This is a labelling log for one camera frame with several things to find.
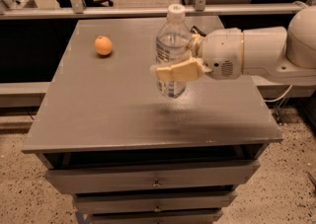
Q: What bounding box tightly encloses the grey drawer cabinet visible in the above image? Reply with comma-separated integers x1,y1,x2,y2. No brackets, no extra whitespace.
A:
22,15,284,224

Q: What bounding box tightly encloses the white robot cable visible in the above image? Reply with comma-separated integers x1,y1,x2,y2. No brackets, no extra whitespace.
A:
264,84,294,104

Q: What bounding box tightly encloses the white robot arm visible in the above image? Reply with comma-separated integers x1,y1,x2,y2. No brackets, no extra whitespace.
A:
151,5,316,86

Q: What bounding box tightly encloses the top grey drawer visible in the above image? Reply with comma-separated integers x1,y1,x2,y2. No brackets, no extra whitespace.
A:
45,160,260,194

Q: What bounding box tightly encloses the clear plastic water bottle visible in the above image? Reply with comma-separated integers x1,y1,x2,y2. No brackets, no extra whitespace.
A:
156,4,193,99

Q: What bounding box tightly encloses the black snack packet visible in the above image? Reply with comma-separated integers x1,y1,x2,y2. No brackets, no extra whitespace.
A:
191,26,206,37

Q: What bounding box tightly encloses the middle grey drawer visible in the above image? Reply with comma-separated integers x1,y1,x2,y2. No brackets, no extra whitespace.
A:
74,190,237,214

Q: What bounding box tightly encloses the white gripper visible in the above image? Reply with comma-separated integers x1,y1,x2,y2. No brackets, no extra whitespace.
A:
150,28,243,82

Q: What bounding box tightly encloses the orange fruit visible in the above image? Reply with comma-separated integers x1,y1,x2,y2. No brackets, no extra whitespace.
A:
95,36,113,56

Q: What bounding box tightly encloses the grey drawer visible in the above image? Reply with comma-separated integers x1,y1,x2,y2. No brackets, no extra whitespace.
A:
91,209,222,224
74,190,237,214
45,160,260,194

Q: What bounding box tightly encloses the bottom grey drawer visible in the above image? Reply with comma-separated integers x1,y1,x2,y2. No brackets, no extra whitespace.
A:
91,209,222,224

